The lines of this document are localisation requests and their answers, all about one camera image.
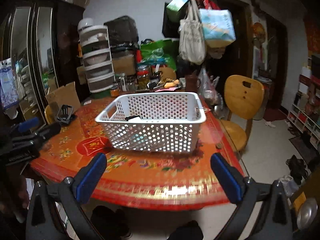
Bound dark glass cabinet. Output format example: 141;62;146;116
1;0;89;126

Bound white shelf unit right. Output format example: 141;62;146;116
287;54;319;151

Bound white canvas tote bag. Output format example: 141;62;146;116
179;0;207;65

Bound light blue shopping bag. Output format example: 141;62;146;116
199;9;236;48

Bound red floral tablecloth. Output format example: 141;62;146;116
31;98;241;211

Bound brown cardboard box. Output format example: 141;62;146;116
46;82;81;111

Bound pink paper sheet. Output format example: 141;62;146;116
161;87;177;92

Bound white perforated plastic basket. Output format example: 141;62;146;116
95;92;206;153

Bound black phone holder stand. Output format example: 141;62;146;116
55;105;76;126

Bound white remote control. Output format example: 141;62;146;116
120;76;127;92

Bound stacked white drawer unit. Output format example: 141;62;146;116
78;18;115;93

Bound green plastic bag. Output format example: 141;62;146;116
140;39;179;70

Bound black shoes on floor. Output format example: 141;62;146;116
286;155;308;186

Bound pickle jar red lid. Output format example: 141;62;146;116
137;67;150;90

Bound white black cube charger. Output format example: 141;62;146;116
125;115;141;122

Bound orange filled glass jar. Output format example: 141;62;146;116
110;85;120;98

